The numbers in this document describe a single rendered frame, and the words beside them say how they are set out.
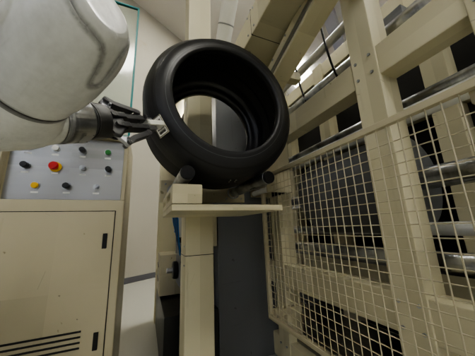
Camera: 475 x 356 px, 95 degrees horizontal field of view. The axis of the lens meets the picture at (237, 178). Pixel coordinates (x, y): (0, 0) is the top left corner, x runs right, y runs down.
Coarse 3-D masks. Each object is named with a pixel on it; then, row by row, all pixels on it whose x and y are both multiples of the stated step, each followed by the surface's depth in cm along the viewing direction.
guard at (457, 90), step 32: (448, 96) 45; (384, 128) 59; (448, 128) 46; (288, 192) 96; (320, 192) 79; (352, 224) 66; (416, 224) 50; (320, 256) 77; (352, 256) 65; (384, 320) 56; (320, 352) 74; (416, 352) 49; (448, 352) 44
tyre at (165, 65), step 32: (160, 64) 69; (192, 64) 92; (224, 64) 95; (256, 64) 83; (160, 96) 66; (224, 96) 106; (256, 96) 103; (256, 128) 108; (288, 128) 86; (160, 160) 80; (192, 160) 68; (224, 160) 69; (256, 160) 74
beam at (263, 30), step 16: (256, 0) 102; (272, 0) 89; (288, 0) 89; (304, 0) 90; (256, 16) 101; (272, 16) 96; (288, 16) 96; (240, 32) 118; (256, 32) 104; (272, 32) 104; (256, 48) 113; (272, 48) 113
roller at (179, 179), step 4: (184, 168) 65; (188, 168) 65; (192, 168) 66; (180, 172) 64; (184, 172) 65; (188, 172) 65; (192, 172) 65; (180, 176) 65; (184, 176) 64; (188, 176) 65; (192, 176) 65; (176, 180) 73; (180, 180) 68; (184, 180) 66; (188, 180) 66
